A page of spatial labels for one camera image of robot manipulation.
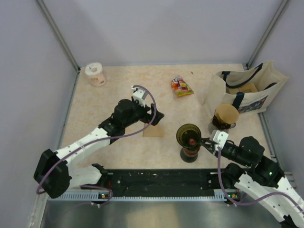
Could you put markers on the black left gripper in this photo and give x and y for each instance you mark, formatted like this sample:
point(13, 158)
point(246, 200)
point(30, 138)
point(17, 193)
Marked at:
point(147, 117)

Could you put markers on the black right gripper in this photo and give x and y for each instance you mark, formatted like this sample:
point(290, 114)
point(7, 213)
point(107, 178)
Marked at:
point(208, 144)

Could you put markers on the brown paper coffee filter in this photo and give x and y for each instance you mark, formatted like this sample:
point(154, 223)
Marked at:
point(153, 131)
point(227, 113)

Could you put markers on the dark green coffee dripper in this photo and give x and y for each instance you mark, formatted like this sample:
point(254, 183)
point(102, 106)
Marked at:
point(188, 137)

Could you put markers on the amber plastic coffee dripper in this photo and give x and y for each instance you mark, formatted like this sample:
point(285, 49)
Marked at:
point(222, 125)

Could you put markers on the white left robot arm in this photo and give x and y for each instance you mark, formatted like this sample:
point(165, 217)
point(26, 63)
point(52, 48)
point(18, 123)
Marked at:
point(56, 171)

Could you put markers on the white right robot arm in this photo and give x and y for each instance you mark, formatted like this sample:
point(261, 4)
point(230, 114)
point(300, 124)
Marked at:
point(252, 178)

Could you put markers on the colourful snack packet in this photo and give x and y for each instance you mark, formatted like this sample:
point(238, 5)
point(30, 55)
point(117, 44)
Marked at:
point(180, 87)

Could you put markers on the cream canvas tote bag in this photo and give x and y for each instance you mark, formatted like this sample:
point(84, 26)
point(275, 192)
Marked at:
point(248, 91)

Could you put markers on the wrapped toilet paper roll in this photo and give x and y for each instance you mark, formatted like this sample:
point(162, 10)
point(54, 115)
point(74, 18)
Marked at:
point(95, 75)

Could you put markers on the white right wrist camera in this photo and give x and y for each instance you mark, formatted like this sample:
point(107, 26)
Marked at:
point(219, 138)

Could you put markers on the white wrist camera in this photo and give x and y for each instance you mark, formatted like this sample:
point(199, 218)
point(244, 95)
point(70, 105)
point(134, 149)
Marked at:
point(219, 138)
point(139, 95)

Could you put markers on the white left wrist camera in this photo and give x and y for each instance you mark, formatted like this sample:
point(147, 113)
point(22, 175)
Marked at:
point(139, 95)

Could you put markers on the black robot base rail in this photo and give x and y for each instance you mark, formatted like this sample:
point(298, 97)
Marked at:
point(160, 182)

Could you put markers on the left aluminium frame post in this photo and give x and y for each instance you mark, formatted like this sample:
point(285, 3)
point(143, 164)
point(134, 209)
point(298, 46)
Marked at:
point(51, 22)

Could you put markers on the aluminium frame post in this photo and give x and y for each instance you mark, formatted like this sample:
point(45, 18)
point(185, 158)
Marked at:
point(272, 24)
point(51, 22)

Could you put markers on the right aluminium frame post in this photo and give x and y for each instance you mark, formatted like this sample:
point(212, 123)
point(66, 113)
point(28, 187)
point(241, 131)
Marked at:
point(272, 24)

